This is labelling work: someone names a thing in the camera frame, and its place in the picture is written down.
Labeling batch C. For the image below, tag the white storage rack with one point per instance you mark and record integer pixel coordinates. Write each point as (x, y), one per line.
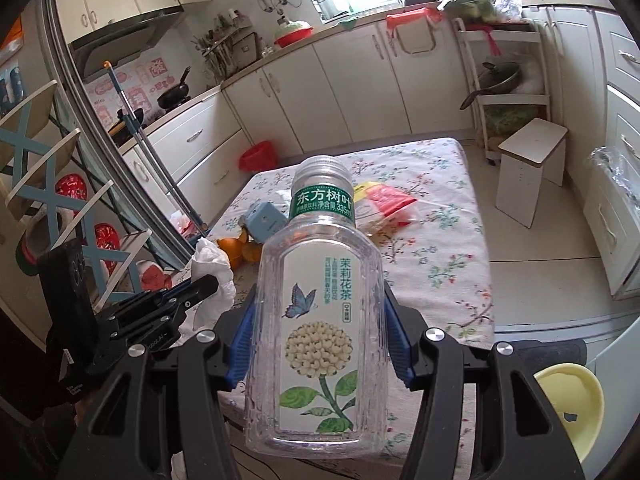
(510, 35)

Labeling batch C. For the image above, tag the floral tablecloth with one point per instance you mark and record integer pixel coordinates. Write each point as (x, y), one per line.
(440, 260)

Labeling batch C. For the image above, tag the red yellow snack packet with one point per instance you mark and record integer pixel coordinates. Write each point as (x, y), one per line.
(390, 200)

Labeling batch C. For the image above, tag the blue white folding rack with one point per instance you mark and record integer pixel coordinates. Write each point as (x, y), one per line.
(30, 145)

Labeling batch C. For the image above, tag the white wooden stool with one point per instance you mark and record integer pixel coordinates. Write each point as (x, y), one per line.
(520, 185)

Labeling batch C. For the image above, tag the clear plastic tea bottle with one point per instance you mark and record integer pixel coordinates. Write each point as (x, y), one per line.
(310, 310)

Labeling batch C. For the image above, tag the black frying pan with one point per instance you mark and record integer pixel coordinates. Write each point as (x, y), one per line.
(125, 120)

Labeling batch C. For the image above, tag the white drawer cabinet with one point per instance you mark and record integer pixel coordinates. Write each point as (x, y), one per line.
(620, 110)

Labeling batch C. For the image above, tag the red plastic bag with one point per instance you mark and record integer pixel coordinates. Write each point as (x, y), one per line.
(410, 20)

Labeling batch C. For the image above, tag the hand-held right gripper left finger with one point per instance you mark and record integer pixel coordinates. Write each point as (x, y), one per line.
(240, 345)

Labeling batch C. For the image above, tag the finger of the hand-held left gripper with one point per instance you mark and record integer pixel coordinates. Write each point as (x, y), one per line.
(200, 286)
(170, 312)

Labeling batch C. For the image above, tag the range hood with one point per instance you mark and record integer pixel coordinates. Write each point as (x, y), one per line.
(115, 45)

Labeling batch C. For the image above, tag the white base cabinet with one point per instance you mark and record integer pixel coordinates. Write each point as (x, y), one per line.
(350, 85)

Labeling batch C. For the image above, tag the yellow plastic basin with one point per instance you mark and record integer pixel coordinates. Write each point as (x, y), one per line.
(565, 400)

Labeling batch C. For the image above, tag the black wok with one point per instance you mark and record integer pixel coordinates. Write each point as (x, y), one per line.
(172, 97)

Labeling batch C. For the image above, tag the green vegetables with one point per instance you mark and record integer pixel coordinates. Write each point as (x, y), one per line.
(470, 7)

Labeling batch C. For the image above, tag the small blue box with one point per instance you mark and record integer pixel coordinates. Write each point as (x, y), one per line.
(265, 222)

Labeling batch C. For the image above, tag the crumpled clear plastic bag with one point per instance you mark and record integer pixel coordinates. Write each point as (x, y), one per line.
(507, 2)

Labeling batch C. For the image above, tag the red bowl with lid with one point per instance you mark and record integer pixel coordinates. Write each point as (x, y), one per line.
(292, 35)

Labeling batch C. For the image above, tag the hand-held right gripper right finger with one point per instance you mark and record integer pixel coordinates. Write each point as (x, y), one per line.
(400, 345)

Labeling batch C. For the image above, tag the dark pan with lid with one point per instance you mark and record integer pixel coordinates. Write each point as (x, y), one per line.
(500, 77)

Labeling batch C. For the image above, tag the utensil rack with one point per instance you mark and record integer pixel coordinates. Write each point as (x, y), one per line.
(240, 45)

